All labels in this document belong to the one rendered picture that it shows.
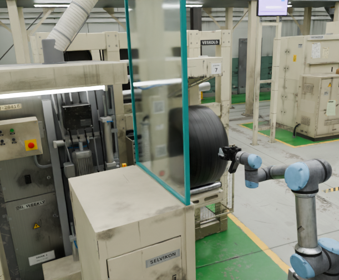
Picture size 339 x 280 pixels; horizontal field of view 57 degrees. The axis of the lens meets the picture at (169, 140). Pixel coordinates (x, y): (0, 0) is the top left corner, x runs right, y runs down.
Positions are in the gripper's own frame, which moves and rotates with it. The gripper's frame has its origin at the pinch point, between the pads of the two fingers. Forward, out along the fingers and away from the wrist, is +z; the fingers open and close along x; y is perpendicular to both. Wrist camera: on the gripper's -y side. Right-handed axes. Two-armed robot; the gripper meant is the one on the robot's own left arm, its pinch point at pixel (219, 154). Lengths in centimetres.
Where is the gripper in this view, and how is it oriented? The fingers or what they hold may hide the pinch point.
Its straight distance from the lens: 204.9
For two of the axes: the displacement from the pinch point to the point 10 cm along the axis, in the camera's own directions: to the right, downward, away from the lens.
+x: -8.9, 1.6, -4.2
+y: -0.9, -9.8, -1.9
